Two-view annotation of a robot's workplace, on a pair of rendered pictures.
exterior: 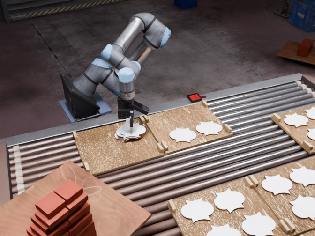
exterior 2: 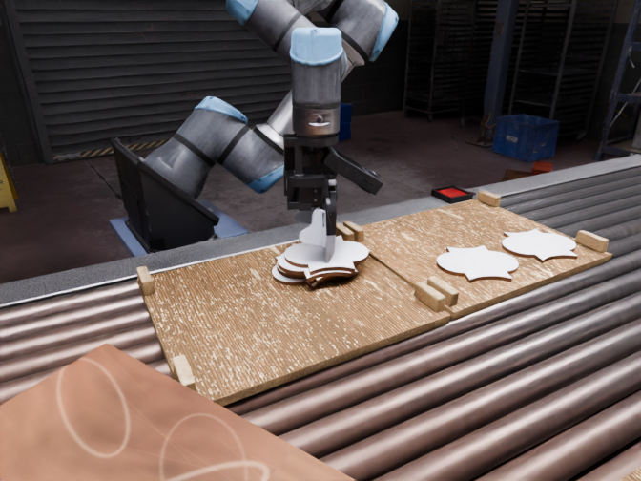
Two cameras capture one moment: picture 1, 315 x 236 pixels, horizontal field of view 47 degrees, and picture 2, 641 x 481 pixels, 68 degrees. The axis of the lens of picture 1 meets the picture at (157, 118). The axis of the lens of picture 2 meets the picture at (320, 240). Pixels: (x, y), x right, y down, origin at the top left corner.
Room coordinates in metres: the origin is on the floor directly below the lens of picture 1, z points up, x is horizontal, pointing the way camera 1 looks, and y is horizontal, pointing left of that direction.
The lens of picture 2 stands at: (0.80, 0.23, 1.36)
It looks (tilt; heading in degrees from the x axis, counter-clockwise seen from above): 26 degrees down; 354
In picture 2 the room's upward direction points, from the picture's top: straight up
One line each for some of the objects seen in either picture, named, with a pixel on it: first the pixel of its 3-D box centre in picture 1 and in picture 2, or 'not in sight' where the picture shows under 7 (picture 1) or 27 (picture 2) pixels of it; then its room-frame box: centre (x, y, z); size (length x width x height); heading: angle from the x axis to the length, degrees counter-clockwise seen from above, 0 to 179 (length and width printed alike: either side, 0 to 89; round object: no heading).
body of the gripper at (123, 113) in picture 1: (126, 106); (311, 170); (1.55, 0.16, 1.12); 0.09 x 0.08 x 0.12; 92
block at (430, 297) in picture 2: (160, 147); (429, 296); (1.43, -0.01, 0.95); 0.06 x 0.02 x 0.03; 23
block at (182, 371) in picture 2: (86, 167); (184, 377); (1.28, 0.35, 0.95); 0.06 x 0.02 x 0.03; 23
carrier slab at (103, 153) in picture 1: (116, 144); (283, 299); (1.47, 0.22, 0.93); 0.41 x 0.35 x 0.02; 113
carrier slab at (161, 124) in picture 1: (185, 126); (468, 244); (1.64, -0.16, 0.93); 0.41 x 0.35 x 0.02; 113
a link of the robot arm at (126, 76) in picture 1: (126, 79); (316, 67); (1.56, 0.15, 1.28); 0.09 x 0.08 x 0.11; 167
